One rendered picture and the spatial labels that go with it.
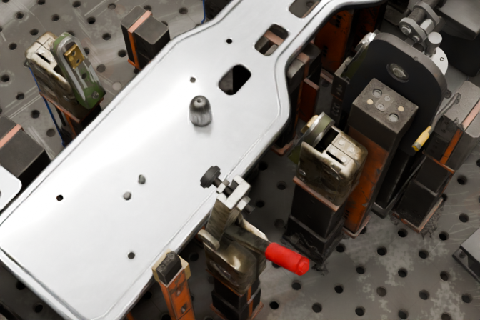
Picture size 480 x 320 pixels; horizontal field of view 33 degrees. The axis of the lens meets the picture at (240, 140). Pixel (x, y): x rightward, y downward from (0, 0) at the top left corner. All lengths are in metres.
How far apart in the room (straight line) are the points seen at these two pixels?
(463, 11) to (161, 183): 0.46
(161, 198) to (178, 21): 0.57
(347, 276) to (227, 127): 0.38
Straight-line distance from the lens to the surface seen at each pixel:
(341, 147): 1.06
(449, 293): 1.41
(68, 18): 1.63
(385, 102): 1.04
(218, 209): 0.90
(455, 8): 1.09
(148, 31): 1.24
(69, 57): 1.10
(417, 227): 1.42
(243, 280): 1.05
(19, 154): 1.19
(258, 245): 0.96
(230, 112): 1.15
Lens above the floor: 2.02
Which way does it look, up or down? 65 degrees down
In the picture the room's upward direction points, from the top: straight up
